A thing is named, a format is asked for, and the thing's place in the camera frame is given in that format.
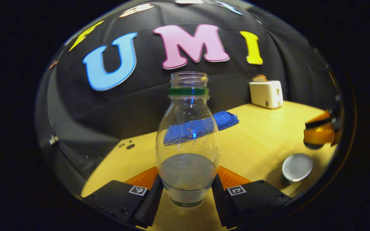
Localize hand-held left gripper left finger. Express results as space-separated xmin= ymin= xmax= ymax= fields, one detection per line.
xmin=82 ymin=166 xmax=164 ymax=229

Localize clear plastic water bottle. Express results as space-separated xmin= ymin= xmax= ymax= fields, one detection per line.
xmin=155 ymin=72 xmax=220 ymax=208

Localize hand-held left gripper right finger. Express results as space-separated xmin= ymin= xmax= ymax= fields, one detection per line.
xmin=211 ymin=165 xmax=291 ymax=229

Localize white toaster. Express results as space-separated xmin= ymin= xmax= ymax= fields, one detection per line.
xmin=249 ymin=80 xmax=284 ymax=109

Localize blue folded towel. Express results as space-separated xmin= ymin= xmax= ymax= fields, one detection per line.
xmin=163 ymin=111 xmax=239 ymax=145

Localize black backdrop cloth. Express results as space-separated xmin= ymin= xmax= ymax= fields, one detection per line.
xmin=36 ymin=0 xmax=344 ymax=196

